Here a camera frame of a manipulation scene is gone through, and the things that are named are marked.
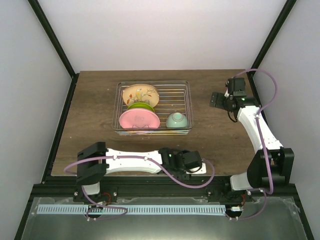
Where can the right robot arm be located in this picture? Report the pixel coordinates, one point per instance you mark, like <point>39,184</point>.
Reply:
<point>272,163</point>

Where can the lime green plate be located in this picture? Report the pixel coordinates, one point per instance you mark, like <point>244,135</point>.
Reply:
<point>141,105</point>

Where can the light blue slotted strip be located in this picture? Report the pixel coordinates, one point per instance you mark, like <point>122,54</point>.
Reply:
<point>78,209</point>

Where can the metal front panel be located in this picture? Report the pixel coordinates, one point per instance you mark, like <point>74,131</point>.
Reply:
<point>274,218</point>

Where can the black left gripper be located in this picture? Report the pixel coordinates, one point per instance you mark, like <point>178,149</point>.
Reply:
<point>181,177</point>

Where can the pink plate with bird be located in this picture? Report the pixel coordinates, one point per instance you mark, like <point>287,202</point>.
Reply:
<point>141,93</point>

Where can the left black frame post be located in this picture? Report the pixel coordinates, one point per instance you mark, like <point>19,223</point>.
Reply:
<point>43,20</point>

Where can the black frame post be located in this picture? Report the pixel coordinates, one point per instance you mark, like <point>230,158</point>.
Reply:
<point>43,20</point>
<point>279,22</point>

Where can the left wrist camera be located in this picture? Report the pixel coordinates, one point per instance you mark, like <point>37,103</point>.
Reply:
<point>191,161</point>

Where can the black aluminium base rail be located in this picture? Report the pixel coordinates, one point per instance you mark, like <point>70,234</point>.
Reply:
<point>129,187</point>

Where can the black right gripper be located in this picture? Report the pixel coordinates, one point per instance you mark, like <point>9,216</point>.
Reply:
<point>218,103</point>

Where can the chrome wire dish rack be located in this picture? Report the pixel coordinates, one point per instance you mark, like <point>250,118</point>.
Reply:
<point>174,96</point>

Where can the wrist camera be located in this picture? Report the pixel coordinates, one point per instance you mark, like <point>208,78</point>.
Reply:
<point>236,87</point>
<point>191,161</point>

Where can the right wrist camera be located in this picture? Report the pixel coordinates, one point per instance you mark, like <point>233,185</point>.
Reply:
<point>236,87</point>

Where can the mint green bowl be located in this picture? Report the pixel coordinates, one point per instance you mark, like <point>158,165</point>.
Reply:
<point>177,120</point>

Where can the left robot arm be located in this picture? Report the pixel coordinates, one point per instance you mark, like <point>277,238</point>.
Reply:
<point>89,174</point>

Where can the plain pink plate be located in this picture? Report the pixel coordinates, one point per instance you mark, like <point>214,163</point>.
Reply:
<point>139,118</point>

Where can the right black frame post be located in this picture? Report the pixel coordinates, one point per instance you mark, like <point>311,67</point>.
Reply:
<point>279,22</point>

